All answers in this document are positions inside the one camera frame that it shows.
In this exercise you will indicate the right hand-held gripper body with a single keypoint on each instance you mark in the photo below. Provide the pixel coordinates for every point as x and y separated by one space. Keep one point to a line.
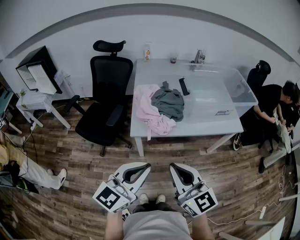
201 201

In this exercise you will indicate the black monitor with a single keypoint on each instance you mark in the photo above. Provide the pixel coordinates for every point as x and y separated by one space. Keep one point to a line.
47 61

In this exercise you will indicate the pink garment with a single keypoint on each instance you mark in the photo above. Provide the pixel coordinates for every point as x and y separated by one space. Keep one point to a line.
145 103

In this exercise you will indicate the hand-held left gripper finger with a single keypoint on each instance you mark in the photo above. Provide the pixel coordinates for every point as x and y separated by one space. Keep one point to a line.
143 178
131 165

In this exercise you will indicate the person's shoe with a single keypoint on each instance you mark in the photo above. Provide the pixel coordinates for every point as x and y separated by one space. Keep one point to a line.
160 199
144 198

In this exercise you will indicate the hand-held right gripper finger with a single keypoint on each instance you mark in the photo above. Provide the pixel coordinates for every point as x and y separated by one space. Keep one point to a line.
193 174
175 181

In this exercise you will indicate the clear plastic drink cup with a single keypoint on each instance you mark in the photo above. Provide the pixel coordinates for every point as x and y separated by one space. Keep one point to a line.
174 58

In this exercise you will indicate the grey garment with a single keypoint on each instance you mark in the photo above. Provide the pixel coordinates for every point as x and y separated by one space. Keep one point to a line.
168 103

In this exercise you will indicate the person's white shirt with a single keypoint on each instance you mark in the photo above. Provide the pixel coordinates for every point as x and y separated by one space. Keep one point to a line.
157 225

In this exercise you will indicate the black mesh office chair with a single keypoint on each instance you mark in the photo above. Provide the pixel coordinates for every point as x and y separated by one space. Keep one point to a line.
110 77
255 75

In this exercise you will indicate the white desk frame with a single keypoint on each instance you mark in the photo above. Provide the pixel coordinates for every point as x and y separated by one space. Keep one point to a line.
273 230

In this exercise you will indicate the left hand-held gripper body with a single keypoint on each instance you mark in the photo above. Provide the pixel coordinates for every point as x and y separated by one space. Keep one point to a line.
110 197

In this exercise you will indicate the silver metal stand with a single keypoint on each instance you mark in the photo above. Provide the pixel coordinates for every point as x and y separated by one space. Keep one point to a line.
198 56

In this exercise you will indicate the white power strip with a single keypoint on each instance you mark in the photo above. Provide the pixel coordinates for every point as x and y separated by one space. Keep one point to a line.
262 212

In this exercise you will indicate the clear plastic storage bin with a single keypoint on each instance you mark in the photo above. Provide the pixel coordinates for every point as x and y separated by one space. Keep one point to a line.
211 93

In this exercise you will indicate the clear bottle with fruit label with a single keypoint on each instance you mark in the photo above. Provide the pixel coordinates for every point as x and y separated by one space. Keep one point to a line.
147 54

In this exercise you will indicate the white side desk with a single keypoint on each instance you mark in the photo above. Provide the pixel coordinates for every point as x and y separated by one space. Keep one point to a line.
37 100

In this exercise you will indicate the person's right forearm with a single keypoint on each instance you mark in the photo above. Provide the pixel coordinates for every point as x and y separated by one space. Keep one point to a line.
202 228

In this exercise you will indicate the white checked cloth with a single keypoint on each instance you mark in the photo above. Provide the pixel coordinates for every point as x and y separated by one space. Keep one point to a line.
62 78

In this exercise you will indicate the small potted plant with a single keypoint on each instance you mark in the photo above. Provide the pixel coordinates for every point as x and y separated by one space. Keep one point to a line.
23 93

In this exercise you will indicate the person's left forearm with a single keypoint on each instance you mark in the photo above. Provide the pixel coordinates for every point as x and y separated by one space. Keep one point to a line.
113 225

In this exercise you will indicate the person's dark trousers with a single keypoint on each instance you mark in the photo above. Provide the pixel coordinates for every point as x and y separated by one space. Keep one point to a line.
152 207

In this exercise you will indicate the person's right shoe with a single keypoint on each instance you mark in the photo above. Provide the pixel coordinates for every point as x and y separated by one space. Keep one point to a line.
160 199

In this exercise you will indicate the person's left shoe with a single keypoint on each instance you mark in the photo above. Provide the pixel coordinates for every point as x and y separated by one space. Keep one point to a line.
144 198

